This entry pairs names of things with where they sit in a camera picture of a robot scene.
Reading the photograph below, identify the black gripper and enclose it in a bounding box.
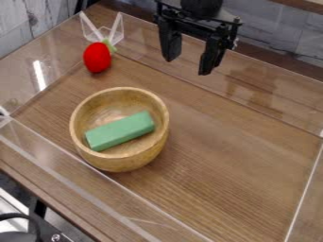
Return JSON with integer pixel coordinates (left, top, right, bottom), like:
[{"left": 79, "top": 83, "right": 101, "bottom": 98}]
[{"left": 155, "top": 0, "right": 243, "bottom": 76}]

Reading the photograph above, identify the red plush strawberry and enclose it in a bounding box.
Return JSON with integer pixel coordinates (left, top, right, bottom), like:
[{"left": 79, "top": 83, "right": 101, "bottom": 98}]
[{"left": 83, "top": 39, "right": 118, "bottom": 74}]

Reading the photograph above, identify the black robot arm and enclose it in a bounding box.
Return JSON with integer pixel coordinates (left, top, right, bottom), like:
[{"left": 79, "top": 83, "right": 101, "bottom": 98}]
[{"left": 154, "top": 0, "right": 243, "bottom": 76}]

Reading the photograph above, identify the green rectangular block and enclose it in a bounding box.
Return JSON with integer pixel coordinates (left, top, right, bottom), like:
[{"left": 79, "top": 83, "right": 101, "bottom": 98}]
[{"left": 85, "top": 111, "right": 155, "bottom": 152}]

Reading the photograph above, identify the wooden bowl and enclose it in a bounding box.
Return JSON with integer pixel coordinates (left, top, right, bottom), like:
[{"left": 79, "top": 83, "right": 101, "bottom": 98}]
[{"left": 70, "top": 87, "right": 170, "bottom": 172}]

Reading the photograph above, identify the black table leg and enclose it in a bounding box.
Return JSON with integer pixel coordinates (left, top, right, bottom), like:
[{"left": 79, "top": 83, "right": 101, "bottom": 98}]
[{"left": 30, "top": 197, "right": 47, "bottom": 219}]

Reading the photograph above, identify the clear acrylic enclosure wall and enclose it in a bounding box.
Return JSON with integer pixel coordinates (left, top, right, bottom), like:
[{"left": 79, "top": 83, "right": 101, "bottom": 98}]
[{"left": 0, "top": 7, "right": 323, "bottom": 242}]

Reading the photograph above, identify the black cable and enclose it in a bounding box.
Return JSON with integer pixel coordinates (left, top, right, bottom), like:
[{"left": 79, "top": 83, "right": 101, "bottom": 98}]
[{"left": 0, "top": 213, "right": 43, "bottom": 242}]

